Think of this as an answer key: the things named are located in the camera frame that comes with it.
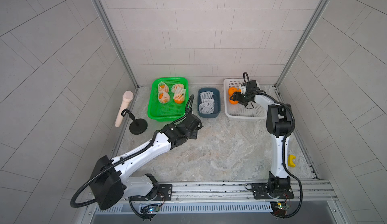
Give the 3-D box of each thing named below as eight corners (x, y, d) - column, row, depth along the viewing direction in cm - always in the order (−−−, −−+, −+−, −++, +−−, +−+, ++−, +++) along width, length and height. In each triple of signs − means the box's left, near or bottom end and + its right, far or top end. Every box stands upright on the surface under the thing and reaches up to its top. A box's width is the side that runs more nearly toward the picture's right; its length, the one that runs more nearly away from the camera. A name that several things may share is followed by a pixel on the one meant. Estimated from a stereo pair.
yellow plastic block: (288, 165, 81) (290, 164, 79) (288, 155, 85) (290, 154, 83) (293, 167, 81) (296, 166, 79) (293, 157, 84) (296, 155, 82)
